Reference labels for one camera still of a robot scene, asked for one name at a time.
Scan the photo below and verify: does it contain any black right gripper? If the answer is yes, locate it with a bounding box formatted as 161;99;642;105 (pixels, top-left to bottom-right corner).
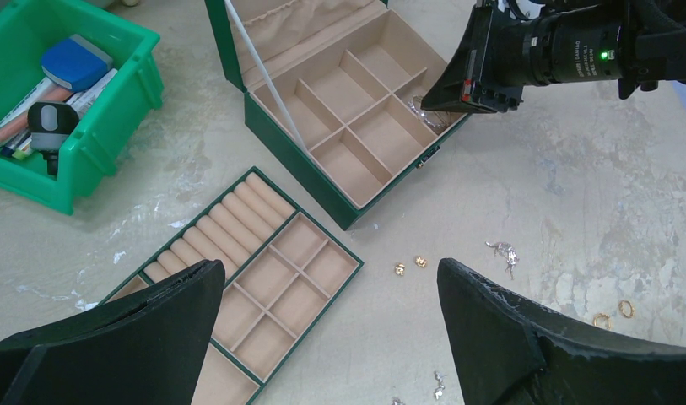
422;1;653;114

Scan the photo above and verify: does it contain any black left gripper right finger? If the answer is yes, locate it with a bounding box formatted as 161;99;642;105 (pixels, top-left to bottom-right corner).
437;258;686;404

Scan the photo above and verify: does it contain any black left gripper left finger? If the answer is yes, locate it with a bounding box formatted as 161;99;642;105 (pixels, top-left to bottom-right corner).
0;260;226;404

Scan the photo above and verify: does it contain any silver bracelet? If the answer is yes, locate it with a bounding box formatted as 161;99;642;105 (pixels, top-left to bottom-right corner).
409;94;461;135

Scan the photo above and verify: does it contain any green jewelry box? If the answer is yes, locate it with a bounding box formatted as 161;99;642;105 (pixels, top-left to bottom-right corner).
206;1;467;230

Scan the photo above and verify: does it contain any green jewelry tray insert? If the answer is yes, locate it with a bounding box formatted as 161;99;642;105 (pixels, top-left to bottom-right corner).
108;167;363;404

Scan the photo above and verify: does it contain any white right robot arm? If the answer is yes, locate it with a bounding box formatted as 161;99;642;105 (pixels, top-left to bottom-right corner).
421;1;686;114

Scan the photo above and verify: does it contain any black grey marker cap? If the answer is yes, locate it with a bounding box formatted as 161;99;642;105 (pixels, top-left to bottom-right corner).
27;101;80;176

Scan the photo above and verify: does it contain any blue eraser block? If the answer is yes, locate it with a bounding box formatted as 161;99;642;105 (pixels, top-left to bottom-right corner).
40;34;113;93

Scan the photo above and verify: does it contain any green plastic bin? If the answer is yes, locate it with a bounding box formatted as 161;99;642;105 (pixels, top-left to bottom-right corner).
0;1;164;214

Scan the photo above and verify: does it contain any silver chain pendant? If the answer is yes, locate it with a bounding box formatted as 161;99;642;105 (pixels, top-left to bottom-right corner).
485;241;519;280

